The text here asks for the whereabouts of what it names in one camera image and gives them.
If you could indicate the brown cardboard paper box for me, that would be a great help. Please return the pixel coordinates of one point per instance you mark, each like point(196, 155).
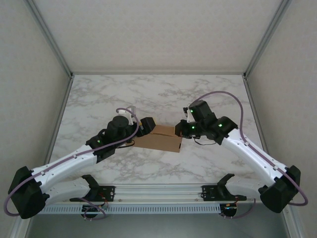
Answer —
point(158, 142)

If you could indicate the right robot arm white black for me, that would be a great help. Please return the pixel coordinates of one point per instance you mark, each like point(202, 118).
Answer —
point(247, 155)

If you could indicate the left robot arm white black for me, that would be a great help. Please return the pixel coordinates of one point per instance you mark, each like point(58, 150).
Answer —
point(64, 168)

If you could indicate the small circuit board with LED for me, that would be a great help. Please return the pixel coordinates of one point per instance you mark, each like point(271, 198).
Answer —
point(92, 209)
point(230, 209)

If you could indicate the aluminium table end rail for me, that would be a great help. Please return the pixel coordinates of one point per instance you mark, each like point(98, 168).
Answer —
point(158, 73)

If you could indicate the aluminium mounting rail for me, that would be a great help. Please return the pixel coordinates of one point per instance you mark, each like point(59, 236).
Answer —
point(158, 193)

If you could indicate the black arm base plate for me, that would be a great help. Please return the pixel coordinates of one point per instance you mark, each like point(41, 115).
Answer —
point(210, 193)
point(109, 192)

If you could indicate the aluminium frame post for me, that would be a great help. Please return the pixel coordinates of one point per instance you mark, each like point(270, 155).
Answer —
point(265, 37)
point(51, 37)

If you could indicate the aluminium frame leg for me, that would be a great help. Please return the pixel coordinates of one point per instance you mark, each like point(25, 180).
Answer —
point(294, 223)
point(17, 229)

